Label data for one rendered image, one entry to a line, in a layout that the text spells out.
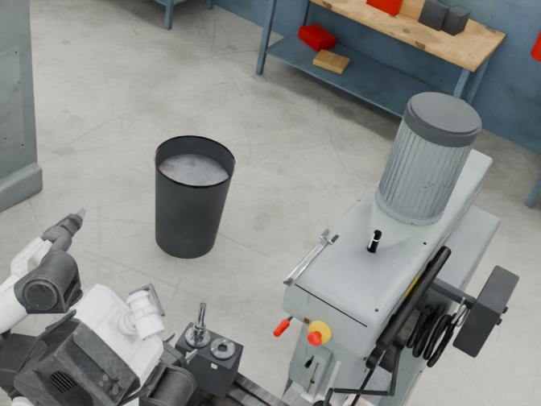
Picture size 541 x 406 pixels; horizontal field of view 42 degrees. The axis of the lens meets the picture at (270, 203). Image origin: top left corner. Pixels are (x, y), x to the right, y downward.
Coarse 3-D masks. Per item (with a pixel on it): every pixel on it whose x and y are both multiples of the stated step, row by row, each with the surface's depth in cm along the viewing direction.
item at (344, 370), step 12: (300, 336) 207; (300, 348) 209; (312, 348) 206; (336, 348) 200; (300, 360) 211; (336, 360) 202; (348, 360) 200; (360, 360) 199; (288, 372) 219; (300, 372) 214; (336, 372) 205; (348, 372) 202; (360, 372) 212; (300, 384) 217; (324, 384) 211; (336, 384) 208; (348, 384) 206; (324, 396) 214; (336, 396) 211; (348, 396) 216
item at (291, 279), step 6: (324, 234) 186; (336, 234) 187; (324, 240) 184; (330, 240) 185; (336, 240) 186; (318, 246) 182; (324, 246) 183; (312, 252) 180; (318, 252) 181; (306, 258) 178; (312, 258) 179; (300, 264) 176; (306, 264) 176; (294, 270) 174; (300, 270) 175; (288, 276) 172; (294, 276) 173; (288, 282) 171
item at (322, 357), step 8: (320, 352) 200; (328, 352) 201; (320, 360) 200; (328, 360) 201; (312, 368) 204; (320, 368) 202; (312, 376) 206; (320, 376) 204; (304, 384) 210; (312, 384) 208; (320, 384) 211; (304, 392) 211; (312, 392) 210; (312, 400) 212
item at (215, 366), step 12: (192, 324) 258; (180, 336) 253; (204, 336) 253; (216, 336) 256; (180, 348) 250; (192, 348) 250; (204, 348) 251; (216, 348) 250; (228, 348) 251; (240, 348) 254; (192, 360) 252; (204, 360) 249; (216, 360) 248; (228, 360) 249; (240, 360) 260; (192, 372) 256; (204, 372) 253; (216, 372) 250; (228, 372) 248; (204, 384) 257; (216, 384) 255; (228, 384) 255
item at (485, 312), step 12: (492, 276) 211; (504, 276) 212; (516, 276) 213; (492, 288) 207; (504, 288) 208; (480, 300) 202; (492, 300) 203; (504, 300) 204; (480, 312) 203; (492, 312) 201; (504, 312) 213; (468, 324) 208; (480, 324) 205; (492, 324) 203; (456, 336) 213; (468, 336) 210; (480, 336) 207; (468, 348) 212; (480, 348) 210
